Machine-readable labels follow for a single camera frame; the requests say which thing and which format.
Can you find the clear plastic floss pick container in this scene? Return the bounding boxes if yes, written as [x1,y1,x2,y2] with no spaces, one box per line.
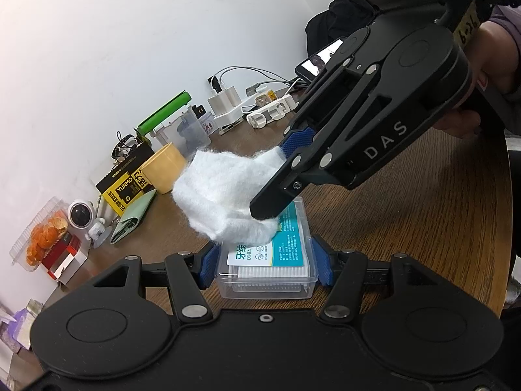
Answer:
[215,196,319,300]

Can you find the grey cable with connector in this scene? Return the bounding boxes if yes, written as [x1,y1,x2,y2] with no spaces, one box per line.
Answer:
[245,81,294,95]

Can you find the black and yellow box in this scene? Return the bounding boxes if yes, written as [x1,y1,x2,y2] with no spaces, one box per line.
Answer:
[96,144,158,216]

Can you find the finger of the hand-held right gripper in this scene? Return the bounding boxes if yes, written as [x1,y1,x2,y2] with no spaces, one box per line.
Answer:
[249,68,392,219]
[280,58,370,160]

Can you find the mint green wallet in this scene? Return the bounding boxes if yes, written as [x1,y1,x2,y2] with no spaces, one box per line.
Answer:
[111,189,158,245]

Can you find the white charger block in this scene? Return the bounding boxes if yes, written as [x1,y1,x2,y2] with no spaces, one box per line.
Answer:
[207,87,240,115]

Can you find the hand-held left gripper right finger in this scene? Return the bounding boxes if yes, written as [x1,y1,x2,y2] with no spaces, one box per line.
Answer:
[312,235,441,322]

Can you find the green oblong case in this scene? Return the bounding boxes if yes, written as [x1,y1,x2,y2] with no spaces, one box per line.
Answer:
[137,92,192,141]

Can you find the white cable clip holder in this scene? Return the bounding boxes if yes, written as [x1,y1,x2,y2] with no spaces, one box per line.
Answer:
[246,95,299,130]

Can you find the black bag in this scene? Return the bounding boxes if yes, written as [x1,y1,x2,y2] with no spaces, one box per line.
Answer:
[305,0,380,60]

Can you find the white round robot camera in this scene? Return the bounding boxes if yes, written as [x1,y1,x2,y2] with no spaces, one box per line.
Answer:
[67,199,98,239]

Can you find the white power strip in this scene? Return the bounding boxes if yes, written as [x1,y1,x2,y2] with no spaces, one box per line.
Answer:
[213,106,250,136]

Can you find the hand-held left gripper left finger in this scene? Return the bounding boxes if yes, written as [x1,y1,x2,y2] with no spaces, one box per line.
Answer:
[92,243,224,322]

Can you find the person's right hand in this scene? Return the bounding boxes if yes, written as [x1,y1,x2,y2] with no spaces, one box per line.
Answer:
[437,20,521,138]

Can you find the yellow cup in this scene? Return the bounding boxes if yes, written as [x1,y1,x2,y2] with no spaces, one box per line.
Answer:
[140,142,187,195]

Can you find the clear clamshell of orange slices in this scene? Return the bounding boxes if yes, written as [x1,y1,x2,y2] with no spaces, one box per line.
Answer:
[10,196,70,272]

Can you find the white cotton wad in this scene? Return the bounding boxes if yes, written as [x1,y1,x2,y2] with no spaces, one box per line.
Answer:
[173,147,288,246]

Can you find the black beaded bracelet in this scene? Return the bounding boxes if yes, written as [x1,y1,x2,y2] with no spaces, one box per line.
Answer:
[112,132,143,162]

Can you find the red and white box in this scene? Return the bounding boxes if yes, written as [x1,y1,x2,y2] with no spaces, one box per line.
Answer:
[41,232,90,284]

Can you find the white charging cable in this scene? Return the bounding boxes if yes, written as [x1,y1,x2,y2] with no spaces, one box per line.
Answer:
[212,65,300,91]

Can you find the purple packet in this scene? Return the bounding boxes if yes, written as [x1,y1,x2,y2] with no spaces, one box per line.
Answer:
[0,299,44,352]

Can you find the clear plastic storage box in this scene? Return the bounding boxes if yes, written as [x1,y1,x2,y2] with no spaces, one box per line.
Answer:
[148,106,212,158]

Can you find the black smartphone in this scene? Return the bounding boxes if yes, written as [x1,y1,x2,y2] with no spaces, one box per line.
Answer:
[296,37,347,82]

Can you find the small white astronaut figurine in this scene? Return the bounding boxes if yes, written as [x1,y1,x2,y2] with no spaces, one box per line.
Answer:
[87,218,113,249]

